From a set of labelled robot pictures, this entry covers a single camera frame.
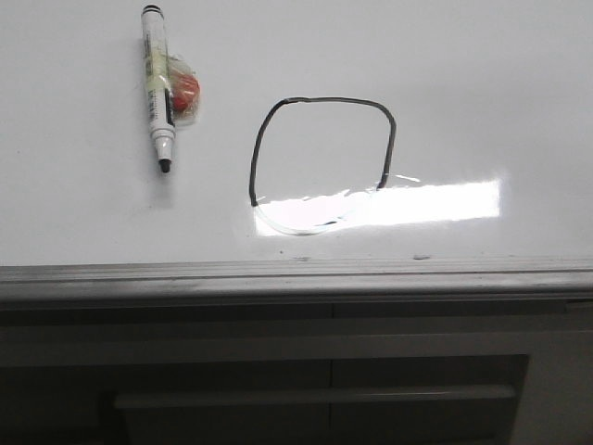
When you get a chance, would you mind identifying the white whiteboard marker with magnet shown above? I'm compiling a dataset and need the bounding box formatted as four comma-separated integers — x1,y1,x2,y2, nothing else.
141,5,201,173

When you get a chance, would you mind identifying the grey metal stand frame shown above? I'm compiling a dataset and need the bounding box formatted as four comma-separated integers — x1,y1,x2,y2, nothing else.
1,300,592,444

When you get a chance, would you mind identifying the white whiteboard with aluminium frame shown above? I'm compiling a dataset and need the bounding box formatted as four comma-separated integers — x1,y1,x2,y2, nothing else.
1,1,592,309

